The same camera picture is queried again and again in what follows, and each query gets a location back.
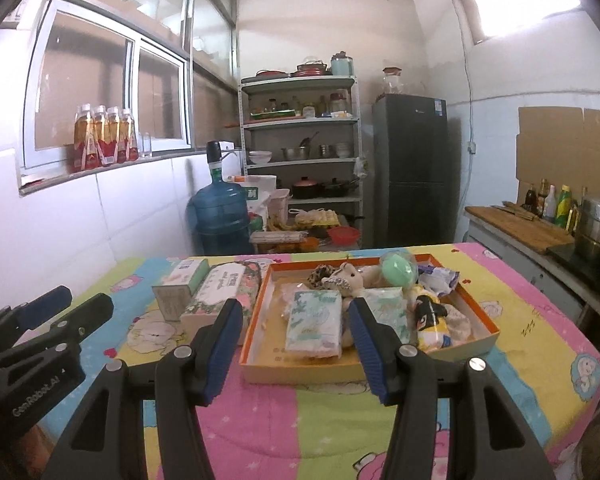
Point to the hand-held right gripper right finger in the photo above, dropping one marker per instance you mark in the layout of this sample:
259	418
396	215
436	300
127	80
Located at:
375	355

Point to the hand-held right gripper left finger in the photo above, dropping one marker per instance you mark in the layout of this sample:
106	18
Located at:
220	355

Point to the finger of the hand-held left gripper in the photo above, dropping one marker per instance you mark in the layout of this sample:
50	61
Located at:
80	317
45	307

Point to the green floral tissue pack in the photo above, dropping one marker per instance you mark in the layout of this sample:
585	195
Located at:
390	312
312	325

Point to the orange rimmed cardboard box tray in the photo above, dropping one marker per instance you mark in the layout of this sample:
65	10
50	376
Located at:
275	355

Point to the yellow cartoon snack packet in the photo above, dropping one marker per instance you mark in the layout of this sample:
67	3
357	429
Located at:
430	320

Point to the plush bear with silver crown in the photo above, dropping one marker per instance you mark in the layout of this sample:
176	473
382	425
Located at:
347	277

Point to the pink clear plastic packet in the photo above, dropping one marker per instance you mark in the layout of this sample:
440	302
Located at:
290	302

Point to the green egg sponge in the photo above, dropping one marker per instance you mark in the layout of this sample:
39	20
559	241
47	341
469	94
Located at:
399	270

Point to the leopard print hair bow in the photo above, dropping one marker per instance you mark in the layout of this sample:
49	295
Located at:
320	277

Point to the blue white plastic packet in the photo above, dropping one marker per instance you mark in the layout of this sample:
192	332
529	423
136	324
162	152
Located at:
440	280

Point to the floral wet wipes pack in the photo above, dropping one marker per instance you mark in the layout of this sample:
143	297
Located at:
220	295

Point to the white green carton box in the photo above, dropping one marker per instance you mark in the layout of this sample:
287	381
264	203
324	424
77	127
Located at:
180	285

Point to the colourful cartoon printed blanket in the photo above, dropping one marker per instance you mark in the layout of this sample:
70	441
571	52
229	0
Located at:
320	440

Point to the red plastic basket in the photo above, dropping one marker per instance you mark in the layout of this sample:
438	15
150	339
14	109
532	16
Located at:
343	235

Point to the red paper sheet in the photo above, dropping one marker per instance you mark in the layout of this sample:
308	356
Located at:
31	183

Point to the clear box of noodles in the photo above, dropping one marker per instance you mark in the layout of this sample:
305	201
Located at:
277	240

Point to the blue water jug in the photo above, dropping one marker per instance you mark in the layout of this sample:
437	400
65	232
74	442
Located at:
220	215

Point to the bunch of bananas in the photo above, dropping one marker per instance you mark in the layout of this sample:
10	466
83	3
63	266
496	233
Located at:
282	224

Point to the yellowish bag of food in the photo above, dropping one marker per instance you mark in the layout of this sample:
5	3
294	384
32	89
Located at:
317	217

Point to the white plastic bin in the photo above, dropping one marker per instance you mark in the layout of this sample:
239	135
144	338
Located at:
279	202

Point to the white green rice sack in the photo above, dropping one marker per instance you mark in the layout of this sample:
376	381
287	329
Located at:
260	192

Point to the grey kitchen counter cabinet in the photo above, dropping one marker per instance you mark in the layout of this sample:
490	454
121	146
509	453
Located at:
520	270

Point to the black wok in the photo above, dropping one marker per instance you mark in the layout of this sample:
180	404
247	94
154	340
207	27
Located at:
340	187

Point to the amber tea bottle red label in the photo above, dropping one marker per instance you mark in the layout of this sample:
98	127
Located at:
104	137
117	135
130	135
86	140

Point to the red clay pot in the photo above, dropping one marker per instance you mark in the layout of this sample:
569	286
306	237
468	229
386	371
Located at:
307	189

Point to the clear drinking glass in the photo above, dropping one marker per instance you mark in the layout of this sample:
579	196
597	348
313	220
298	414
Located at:
146	146

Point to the dark grey fridge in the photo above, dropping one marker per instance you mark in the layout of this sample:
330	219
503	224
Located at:
415	170

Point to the wooden cutting board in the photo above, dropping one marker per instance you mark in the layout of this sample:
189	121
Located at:
525	232

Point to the kitchen knife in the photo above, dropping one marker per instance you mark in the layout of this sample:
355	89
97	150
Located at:
512	210

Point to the white bowl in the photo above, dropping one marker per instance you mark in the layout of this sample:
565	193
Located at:
260	157

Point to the black water pump dispenser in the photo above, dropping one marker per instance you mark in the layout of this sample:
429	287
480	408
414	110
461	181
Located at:
214	152

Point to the black induction cooker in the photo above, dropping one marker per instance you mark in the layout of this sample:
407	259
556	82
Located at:
580	260

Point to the white metal shelf rack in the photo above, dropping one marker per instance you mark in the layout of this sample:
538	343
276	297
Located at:
359	125

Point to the white plastic bottle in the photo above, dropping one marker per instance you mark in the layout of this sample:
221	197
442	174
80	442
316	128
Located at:
550	205

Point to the aluminium sliding window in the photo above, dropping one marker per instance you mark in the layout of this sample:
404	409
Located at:
80	75

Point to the green yellow bottle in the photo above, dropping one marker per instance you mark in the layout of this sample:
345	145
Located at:
563	207

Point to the green tray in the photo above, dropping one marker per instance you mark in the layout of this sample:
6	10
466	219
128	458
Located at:
272	114

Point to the glass jar with red lid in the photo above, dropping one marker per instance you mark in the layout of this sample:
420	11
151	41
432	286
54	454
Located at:
391	82

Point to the brown cardboard sheet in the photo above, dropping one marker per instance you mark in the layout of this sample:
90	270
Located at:
565	150

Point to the teal canister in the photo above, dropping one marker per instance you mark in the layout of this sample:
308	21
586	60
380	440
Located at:
342	65

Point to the red pan stack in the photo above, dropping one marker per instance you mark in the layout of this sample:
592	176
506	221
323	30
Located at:
311	70

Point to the white wall socket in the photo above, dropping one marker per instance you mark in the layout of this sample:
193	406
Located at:
473	148

